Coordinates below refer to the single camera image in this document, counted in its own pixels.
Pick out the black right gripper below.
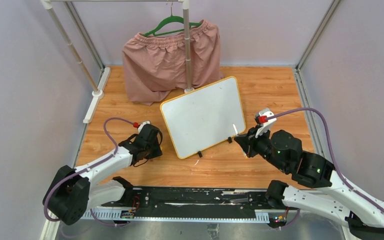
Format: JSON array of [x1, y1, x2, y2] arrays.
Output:
[[235, 123, 288, 173]]

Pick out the white whiteboard marker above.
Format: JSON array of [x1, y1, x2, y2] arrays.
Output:
[[232, 123, 239, 136]]

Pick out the yellow framed whiteboard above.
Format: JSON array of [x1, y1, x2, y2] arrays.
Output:
[[160, 76, 247, 159]]

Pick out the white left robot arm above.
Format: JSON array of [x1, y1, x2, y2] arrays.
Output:
[[42, 122, 163, 225]]

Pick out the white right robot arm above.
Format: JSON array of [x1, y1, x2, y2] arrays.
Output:
[[234, 127, 384, 240]]

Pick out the metal whiteboard stand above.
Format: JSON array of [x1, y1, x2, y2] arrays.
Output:
[[196, 136, 234, 158]]

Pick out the white clothes rack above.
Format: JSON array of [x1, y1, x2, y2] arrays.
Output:
[[40, 0, 194, 124]]

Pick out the pink shorts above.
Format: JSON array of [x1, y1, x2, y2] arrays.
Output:
[[122, 20, 223, 106]]

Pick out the green clothes hanger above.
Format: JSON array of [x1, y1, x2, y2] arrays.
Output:
[[142, 8, 203, 37]]

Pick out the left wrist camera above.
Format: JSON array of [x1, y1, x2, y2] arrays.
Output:
[[137, 120, 151, 133]]

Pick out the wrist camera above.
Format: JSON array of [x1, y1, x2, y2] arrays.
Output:
[[137, 120, 151, 133], [254, 107, 277, 138]]

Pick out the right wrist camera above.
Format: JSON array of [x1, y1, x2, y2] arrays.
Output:
[[254, 107, 277, 138]]

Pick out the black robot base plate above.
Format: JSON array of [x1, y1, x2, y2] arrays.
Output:
[[82, 186, 288, 224]]

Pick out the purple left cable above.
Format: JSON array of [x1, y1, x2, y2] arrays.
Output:
[[43, 117, 140, 223]]

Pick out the aluminium cage frame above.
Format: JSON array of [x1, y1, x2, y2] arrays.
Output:
[[62, 0, 344, 190]]

